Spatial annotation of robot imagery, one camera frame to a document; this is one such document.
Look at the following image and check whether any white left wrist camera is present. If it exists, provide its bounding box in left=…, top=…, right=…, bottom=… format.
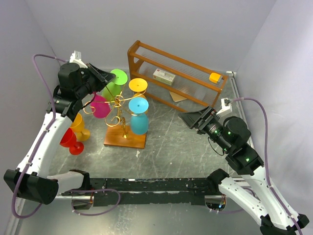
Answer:
left=67, top=50, right=88, bottom=69

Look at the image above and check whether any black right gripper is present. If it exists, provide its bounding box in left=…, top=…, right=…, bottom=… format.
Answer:
left=178, top=104, right=232, bottom=152

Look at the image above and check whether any pink plastic wine glass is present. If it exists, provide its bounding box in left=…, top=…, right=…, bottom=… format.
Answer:
left=90, top=94, right=111, bottom=119

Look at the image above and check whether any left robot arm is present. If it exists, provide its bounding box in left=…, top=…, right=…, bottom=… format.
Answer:
left=3, top=63, right=115, bottom=205

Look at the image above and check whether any tan cardboard piece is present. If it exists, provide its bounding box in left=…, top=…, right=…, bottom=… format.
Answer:
left=169, top=91, right=187, bottom=102

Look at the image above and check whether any aluminium frame rail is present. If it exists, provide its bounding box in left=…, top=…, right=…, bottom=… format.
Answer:
left=227, top=70, right=276, bottom=198

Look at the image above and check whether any small white card box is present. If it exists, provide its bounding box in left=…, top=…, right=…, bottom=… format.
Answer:
left=153, top=69, right=176, bottom=86

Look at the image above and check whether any gold wire glass rack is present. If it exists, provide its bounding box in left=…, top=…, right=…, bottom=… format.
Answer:
left=83, top=85, right=133, bottom=128

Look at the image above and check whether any blue plastic wine glass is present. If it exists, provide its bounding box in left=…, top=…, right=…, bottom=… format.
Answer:
left=129, top=97, right=149, bottom=135

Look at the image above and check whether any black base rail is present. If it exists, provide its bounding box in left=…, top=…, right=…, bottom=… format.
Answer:
left=70, top=178, right=237, bottom=208

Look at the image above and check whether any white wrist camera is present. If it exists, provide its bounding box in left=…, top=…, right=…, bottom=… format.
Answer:
left=217, top=98, right=232, bottom=118
left=67, top=50, right=88, bottom=69

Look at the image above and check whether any wooden rack base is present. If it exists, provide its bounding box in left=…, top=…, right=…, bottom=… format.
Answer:
left=104, top=125, right=146, bottom=149

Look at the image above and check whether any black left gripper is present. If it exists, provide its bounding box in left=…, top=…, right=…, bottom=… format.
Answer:
left=76, top=62, right=116, bottom=98

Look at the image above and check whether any wooden shelf rack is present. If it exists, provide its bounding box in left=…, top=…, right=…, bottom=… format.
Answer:
left=127, top=40, right=228, bottom=111

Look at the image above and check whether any orange plastic wine glass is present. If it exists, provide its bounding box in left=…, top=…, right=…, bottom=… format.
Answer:
left=70, top=113, right=90, bottom=141

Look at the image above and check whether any yellow grey box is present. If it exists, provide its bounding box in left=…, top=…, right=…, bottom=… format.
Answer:
left=209, top=72, right=223, bottom=84

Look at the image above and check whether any red plastic wine glass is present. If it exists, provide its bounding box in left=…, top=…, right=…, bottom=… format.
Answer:
left=60, top=128, right=84, bottom=155

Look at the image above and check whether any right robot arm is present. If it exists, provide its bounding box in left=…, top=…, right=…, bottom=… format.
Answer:
left=179, top=106, right=309, bottom=235

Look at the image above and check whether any green plastic wine glass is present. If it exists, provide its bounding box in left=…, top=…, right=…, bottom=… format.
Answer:
left=102, top=69, right=128, bottom=101

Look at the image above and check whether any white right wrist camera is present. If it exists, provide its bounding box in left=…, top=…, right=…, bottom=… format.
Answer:
left=217, top=98, right=232, bottom=118

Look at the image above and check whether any yellow plastic wine glass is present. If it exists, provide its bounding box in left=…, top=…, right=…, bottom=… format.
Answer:
left=129, top=78, right=148, bottom=99

